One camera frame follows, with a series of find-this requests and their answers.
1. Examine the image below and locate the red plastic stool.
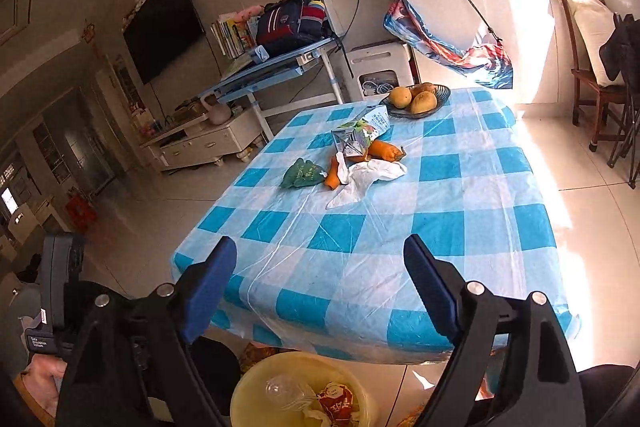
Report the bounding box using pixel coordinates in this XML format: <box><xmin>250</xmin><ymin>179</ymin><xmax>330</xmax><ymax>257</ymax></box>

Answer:
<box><xmin>65</xmin><ymin>197</ymin><xmax>98</xmax><ymax>228</ymax></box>

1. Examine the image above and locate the pink kettlebell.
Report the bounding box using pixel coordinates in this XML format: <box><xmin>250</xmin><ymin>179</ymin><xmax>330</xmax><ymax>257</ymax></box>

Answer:
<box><xmin>200</xmin><ymin>94</ymin><xmax>232</xmax><ymax>125</ymax></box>

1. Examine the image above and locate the dark blue striped backpack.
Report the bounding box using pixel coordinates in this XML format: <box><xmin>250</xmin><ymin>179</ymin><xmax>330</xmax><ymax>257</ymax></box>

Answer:
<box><xmin>256</xmin><ymin>0</ymin><xmax>336</xmax><ymax>58</ymax></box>

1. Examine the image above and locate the white pillow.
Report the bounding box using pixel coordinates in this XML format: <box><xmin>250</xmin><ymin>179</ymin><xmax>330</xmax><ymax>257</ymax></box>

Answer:
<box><xmin>570</xmin><ymin>0</ymin><xmax>626</xmax><ymax>88</ymax></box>

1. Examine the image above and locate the green snack packet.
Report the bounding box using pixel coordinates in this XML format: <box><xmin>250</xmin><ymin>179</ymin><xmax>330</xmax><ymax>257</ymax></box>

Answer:
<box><xmin>280</xmin><ymin>157</ymin><xmax>325</xmax><ymax>189</ymax></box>

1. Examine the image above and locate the blue study desk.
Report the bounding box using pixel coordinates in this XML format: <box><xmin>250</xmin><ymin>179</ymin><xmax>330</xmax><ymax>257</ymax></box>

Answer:
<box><xmin>202</xmin><ymin>38</ymin><xmax>346</xmax><ymax>142</ymax></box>

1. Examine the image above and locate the brown wooden chair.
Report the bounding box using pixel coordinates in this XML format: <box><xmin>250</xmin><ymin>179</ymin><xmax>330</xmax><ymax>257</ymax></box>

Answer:
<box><xmin>552</xmin><ymin>0</ymin><xmax>628</xmax><ymax>152</ymax></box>

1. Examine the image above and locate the clear plastic container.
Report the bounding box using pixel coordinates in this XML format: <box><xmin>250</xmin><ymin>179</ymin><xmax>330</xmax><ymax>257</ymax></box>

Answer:
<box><xmin>265</xmin><ymin>377</ymin><xmax>321</xmax><ymax>410</ymax></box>

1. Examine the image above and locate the cream television cabinet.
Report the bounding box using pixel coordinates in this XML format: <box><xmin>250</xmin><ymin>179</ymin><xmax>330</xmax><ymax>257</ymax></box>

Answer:
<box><xmin>140</xmin><ymin>107</ymin><xmax>266</xmax><ymax>172</ymax></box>

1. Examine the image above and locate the small red knot ornament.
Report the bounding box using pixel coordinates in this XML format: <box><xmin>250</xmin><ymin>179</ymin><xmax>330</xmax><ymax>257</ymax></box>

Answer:
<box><xmin>82</xmin><ymin>19</ymin><xmax>101</xmax><ymax>58</ymax></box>

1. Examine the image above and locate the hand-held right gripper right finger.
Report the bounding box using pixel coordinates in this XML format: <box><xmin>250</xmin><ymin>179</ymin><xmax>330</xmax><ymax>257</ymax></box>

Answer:
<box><xmin>403</xmin><ymin>234</ymin><xmax>587</xmax><ymax>427</ymax></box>

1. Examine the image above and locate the pink plush toy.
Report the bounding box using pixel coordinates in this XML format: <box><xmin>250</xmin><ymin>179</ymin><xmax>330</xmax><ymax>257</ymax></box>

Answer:
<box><xmin>235</xmin><ymin>4</ymin><xmax>263</xmax><ymax>24</ymax></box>

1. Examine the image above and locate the yellow plastic bin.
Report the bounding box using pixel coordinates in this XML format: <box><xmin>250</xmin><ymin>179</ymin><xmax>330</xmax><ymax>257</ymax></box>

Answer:
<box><xmin>230</xmin><ymin>352</ymin><xmax>373</xmax><ymax>427</ymax></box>

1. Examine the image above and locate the colourful printed hanging bag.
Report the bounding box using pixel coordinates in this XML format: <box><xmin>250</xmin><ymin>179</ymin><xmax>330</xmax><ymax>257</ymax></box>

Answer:
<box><xmin>382</xmin><ymin>0</ymin><xmax>515</xmax><ymax>92</ymax></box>

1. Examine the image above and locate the dark fruit bowl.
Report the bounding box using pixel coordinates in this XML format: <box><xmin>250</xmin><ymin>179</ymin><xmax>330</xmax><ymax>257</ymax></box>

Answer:
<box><xmin>379</xmin><ymin>83</ymin><xmax>452</xmax><ymax>120</ymax></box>

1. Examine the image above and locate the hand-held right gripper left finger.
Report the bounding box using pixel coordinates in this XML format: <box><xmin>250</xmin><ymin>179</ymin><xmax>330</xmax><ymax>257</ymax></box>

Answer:
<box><xmin>55</xmin><ymin>236</ymin><xmax>238</xmax><ymax>427</ymax></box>

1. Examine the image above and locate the red orange snack packet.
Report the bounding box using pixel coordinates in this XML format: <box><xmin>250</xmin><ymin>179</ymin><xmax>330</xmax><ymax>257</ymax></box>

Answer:
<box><xmin>317</xmin><ymin>381</ymin><xmax>360</xmax><ymax>420</ymax></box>

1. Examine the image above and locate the row of books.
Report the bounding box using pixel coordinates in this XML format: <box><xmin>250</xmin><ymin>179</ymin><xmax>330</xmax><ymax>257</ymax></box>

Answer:
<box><xmin>210</xmin><ymin>9</ymin><xmax>261</xmax><ymax>60</ymax></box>

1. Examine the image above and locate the person's left hand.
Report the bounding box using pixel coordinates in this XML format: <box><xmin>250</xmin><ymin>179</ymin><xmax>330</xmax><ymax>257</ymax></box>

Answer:
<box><xmin>19</xmin><ymin>356</ymin><xmax>68</xmax><ymax>414</ymax></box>

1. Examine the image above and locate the black wall television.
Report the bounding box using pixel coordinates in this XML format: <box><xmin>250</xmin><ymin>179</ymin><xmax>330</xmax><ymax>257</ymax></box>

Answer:
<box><xmin>122</xmin><ymin>0</ymin><xmax>207</xmax><ymax>86</ymax></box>

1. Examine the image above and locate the green white milk carton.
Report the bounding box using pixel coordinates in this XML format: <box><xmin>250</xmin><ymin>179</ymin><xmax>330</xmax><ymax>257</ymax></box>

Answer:
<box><xmin>331</xmin><ymin>105</ymin><xmax>391</xmax><ymax>158</ymax></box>

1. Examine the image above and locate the black folding chair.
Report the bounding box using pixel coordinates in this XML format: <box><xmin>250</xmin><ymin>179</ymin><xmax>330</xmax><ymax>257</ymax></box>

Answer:
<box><xmin>599</xmin><ymin>13</ymin><xmax>640</xmax><ymax>190</ymax></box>

